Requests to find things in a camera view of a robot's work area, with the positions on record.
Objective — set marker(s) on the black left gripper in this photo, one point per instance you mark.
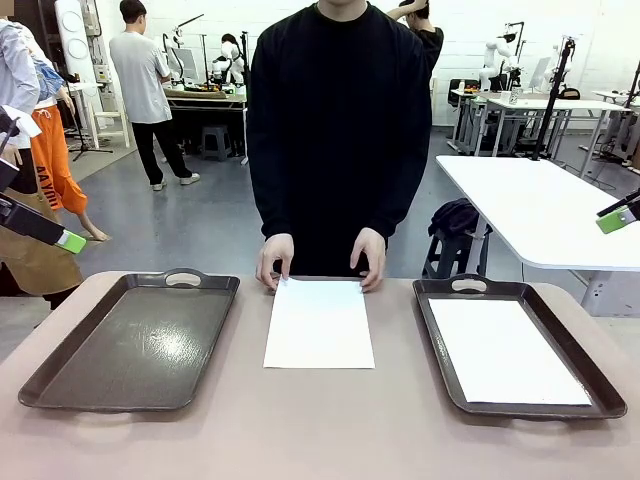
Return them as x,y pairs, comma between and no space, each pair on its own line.
9,175

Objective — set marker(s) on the white A4 paper sheets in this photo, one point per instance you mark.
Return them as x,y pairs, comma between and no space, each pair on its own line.
500,350

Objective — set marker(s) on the white A4 paper stack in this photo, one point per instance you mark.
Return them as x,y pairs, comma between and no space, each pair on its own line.
320,330

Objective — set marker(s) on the person's right forearm black sleeve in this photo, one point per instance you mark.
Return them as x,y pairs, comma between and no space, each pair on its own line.
272,205

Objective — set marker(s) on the person's left forearm black sleeve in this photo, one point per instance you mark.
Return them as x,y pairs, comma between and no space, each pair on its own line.
400,205

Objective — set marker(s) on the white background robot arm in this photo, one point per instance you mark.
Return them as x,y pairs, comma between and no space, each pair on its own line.
492,60

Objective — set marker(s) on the person's left hand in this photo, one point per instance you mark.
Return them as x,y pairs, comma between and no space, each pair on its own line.
372,252

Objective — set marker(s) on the person's right hand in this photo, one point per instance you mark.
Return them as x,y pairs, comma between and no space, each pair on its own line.
275,260

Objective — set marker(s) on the mannequin with orange trousers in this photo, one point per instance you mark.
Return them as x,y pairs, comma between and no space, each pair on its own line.
50,165

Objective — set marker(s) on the large white table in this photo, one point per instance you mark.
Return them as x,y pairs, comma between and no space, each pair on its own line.
525,200

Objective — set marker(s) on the black floor tripod stand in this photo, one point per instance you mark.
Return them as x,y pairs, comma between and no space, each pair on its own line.
82,145

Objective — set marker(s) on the white wooden step chair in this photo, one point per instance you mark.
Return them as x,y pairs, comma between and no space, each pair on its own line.
112,120

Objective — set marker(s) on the long white desk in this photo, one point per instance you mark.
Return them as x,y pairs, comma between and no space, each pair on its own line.
550,104

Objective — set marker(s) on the black tripod pole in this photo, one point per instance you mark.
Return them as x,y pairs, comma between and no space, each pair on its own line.
552,100

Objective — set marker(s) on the patterned white cup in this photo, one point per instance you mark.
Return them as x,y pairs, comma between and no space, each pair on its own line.
516,96

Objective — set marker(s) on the man in grey T-shirt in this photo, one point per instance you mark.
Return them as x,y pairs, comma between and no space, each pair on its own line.
142,80

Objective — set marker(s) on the tall white standing appliance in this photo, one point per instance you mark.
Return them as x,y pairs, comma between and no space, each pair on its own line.
75,35

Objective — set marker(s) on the grey plastic stool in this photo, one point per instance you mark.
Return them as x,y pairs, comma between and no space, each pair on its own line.
216,142

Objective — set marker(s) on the cluttered background work table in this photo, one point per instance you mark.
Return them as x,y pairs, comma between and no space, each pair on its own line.
205,100

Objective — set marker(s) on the white humanoid robot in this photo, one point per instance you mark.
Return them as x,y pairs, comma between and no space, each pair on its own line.
231,57
175,55

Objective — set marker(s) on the bystander in black T-shirt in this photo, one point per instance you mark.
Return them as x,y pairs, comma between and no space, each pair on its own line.
430,42

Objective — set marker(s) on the person in black sweater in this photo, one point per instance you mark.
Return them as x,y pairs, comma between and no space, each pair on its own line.
340,125

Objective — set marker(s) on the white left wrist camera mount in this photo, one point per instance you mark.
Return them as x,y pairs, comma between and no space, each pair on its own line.
25,127

